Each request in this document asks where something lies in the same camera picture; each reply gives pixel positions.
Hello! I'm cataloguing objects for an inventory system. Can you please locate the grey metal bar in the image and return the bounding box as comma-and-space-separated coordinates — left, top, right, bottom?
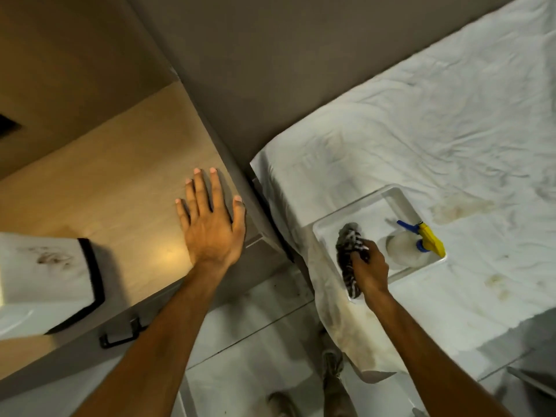
505, 366, 556, 400

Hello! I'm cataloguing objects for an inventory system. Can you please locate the person's right forearm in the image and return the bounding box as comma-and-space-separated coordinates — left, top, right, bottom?
363, 287, 515, 417

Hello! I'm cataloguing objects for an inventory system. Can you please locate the black drawer handle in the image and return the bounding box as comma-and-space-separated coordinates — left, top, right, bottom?
98, 316, 149, 350

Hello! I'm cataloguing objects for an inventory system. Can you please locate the person's leg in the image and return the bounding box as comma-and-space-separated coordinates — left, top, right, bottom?
323, 376, 359, 417

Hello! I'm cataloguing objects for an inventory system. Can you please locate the black and white striped cloth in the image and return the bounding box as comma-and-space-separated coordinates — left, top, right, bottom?
335, 222, 371, 299

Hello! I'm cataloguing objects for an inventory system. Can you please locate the spray bottle with yellow trigger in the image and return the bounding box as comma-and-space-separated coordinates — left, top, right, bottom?
385, 220, 447, 269

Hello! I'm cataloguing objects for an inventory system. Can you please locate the person's left hand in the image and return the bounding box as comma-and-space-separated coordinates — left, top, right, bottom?
175, 167, 247, 270

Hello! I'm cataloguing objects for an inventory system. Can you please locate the white box with black trim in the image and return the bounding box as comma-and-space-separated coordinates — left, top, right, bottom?
0, 232, 106, 341

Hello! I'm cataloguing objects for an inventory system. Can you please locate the light wooden cabinet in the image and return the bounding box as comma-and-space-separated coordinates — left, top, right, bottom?
0, 81, 289, 402

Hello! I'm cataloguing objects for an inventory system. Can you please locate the person's right hand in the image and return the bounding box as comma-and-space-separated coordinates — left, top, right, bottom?
350, 239, 391, 297

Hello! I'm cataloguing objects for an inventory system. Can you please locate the white stained bed sheet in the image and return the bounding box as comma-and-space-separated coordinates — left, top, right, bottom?
250, 0, 556, 384

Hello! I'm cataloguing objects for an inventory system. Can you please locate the white rectangular tray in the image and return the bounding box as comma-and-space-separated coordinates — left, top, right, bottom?
312, 185, 448, 303

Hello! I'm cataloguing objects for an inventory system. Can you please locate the person's left forearm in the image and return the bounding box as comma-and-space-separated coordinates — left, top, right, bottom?
72, 259, 231, 417

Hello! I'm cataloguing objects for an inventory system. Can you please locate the person's grey shoe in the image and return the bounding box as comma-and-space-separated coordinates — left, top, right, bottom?
321, 348, 345, 380
266, 391, 301, 417

